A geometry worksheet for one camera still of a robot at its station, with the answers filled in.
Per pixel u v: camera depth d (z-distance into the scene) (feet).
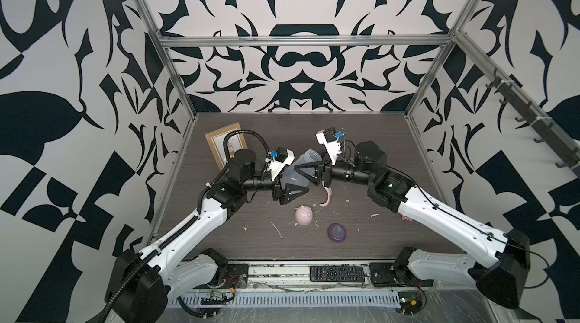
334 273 2.44
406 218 1.67
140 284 1.25
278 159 1.95
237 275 2.40
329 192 2.93
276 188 1.98
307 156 1.98
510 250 1.33
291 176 2.14
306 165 1.96
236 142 3.14
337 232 2.65
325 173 1.86
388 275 2.44
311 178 1.96
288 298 2.34
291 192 2.08
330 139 1.88
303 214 2.77
